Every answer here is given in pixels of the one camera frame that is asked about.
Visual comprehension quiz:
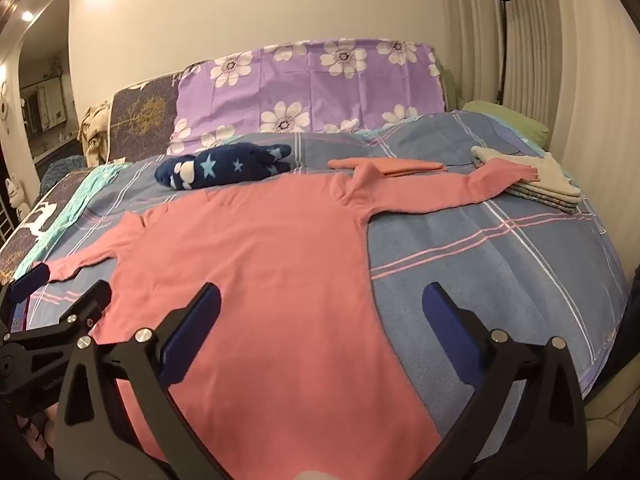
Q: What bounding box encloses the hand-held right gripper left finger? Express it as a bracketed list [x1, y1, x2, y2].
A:
[54, 282, 236, 480]

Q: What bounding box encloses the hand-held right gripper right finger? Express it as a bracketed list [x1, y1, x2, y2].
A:
[421, 282, 589, 480]

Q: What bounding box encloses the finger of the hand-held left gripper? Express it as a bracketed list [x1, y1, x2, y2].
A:
[0, 262, 52, 333]
[20, 280, 112, 351]

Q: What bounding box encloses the pink long-sleeve shirt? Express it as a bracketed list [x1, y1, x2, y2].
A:
[32, 160, 541, 480]

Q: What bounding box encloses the dark deer print cloth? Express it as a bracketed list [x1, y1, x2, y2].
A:
[0, 170, 96, 281]

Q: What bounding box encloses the blue plaid blanket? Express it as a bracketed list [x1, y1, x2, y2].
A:
[15, 110, 628, 411]

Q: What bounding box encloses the white cat figurine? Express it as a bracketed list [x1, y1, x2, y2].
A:
[5, 174, 24, 221]

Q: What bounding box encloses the teal cloth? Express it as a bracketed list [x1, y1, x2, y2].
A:
[12, 162, 125, 281]

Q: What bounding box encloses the blue knitted cloth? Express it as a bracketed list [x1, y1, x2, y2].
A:
[40, 156, 87, 196]

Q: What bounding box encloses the beige cloth bundle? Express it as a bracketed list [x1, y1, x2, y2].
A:
[77, 101, 114, 166]

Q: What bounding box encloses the navy star print plush toy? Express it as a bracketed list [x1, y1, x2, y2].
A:
[154, 143, 293, 192]

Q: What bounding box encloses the folded salmon pink cloth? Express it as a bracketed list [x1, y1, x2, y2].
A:
[327, 156, 445, 179]

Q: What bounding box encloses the beige folded garment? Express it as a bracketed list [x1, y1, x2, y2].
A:
[471, 145, 583, 198]

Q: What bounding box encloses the dark tree print cover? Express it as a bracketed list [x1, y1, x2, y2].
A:
[109, 72, 187, 163]

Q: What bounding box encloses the green pillow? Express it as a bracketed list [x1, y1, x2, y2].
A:
[460, 100, 551, 147]

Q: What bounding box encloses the purple floral pillow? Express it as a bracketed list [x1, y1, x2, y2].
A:
[167, 37, 448, 156]

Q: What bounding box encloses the white pleated curtain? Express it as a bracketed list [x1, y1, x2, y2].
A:
[445, 0, 623, 161]

